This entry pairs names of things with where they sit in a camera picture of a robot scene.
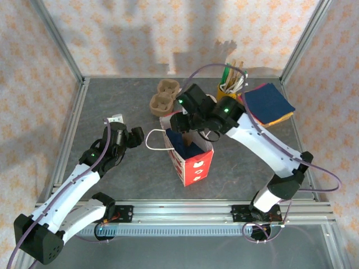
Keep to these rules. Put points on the dark blue paper napkin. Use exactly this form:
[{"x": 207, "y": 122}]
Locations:
[
  {"x": 175, "y": 140},
  {"x": 269, "y": 103}
]

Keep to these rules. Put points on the red printed paper bag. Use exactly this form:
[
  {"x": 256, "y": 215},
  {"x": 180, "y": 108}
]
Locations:
[{"x": 196, "y": 168}]

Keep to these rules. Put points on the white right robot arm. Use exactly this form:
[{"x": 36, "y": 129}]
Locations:
[{"x": 261, "y": 143}]

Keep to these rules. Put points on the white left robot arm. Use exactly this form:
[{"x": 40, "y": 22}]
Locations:
[{"x": 70, "y": 182}]

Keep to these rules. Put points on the yellow utensil holder cup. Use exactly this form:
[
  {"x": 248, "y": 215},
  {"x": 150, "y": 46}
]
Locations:
[{"x": 223, "y": 93}]

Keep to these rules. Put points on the green wrapped straws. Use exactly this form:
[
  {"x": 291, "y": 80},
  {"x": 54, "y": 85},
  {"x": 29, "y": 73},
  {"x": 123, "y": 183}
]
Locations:
[{"x": 225, "y": 75}]

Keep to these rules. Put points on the stack of pulp cup carriers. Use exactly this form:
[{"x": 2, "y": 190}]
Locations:
[{"x": 157, "y": 110}]

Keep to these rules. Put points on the wooden stirrer sticks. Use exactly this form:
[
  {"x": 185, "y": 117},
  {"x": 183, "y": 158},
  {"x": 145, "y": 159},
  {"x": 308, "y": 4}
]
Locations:
[{"x": 237, "y": 68}]

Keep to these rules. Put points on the colourful paper napkin stack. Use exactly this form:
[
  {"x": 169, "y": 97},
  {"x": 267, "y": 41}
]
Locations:
[{"x": 277, "y": 121}]

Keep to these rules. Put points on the aluminium frame bar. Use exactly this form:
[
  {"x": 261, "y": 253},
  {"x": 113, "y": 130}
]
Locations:
[
  {"x": 182, "y": 213},
  {"x": 70, "y": 126},
  {"x": 291, "y": 112},
  {"x": 56, "y": 42},
  {"x": 305, "y": 42}
]

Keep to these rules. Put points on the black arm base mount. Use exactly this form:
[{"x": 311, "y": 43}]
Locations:
[
  {"x": 124, "y": 214},
  {"x": 241, "y": 214}
]

